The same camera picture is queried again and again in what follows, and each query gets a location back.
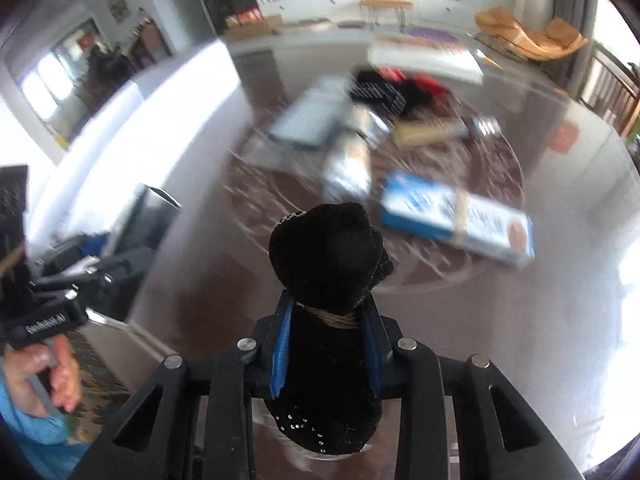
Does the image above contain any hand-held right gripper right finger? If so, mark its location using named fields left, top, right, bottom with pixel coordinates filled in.
left=362, top=305, right=586, bottom=480

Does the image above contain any purple mat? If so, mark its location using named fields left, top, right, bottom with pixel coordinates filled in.
left=405, top=27, right=458, bottom=46

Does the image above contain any cardboard box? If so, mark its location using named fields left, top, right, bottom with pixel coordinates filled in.
left=225, top=10, right=283, bottom=41

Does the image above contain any white television cabinet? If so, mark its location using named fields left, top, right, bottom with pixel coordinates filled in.
left=260, top=0, right=501, bottom=28

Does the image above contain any black patterned cloth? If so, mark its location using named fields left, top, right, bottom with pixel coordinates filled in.
left=347, top=70, right=426, bottom=116

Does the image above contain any blue and white box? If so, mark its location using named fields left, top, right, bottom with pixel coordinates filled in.
left=378, top=170, right=536, bottom=267

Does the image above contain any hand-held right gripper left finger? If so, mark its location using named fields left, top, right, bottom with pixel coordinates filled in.
left=67, top=300, right=296, bottom=480

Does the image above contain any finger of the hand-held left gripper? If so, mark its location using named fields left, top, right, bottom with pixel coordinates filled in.
left=35, top=247, right=157, bottom=321
left=42, top=232, right=112, bottom=283

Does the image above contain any wooden chair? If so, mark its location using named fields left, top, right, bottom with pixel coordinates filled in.
left=580, top=42, right=640, bottom=136

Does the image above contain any patterned rug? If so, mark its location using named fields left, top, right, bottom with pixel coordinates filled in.
left=65, top=330, right=132, bottom=443

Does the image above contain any red cloth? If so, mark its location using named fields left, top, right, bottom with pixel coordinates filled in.
left=375, top=66, right=451, bottom=106

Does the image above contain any person's left forearm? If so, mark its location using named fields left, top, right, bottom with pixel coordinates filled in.
left=0, top=375, right=96, bottom=480

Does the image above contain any interior window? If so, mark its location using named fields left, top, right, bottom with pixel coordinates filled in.
left=5, top=15, right=136, bottom=111

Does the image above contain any silver packet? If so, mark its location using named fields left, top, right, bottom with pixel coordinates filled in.
left=322, top=132, right=373, bottom=201
left=350, top=105, right=391, bottom=147

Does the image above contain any black knitted cloth bundle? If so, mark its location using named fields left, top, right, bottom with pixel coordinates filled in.
left=268, top=202, right=394, bottom=456

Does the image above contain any orange lounge chair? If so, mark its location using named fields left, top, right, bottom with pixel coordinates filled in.
left=474, top=6, right=588, bottom=62

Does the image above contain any tan flat box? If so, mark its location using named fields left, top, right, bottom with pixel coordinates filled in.
left=391, top=119, right=471, bottom=147

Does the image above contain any orange bench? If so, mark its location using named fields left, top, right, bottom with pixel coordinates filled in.
left=358, top=0, right=415, bottom=26

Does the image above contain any person's left hand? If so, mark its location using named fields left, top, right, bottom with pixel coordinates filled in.
left=2, top=335, right=83, bottom=417

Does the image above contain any grey flat tray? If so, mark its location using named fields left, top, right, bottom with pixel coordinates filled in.
left=267, top=76, right=351, bottom=148

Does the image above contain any white flat box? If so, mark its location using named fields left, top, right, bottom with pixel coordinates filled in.
left=367, top=35, right=485, bottom=85

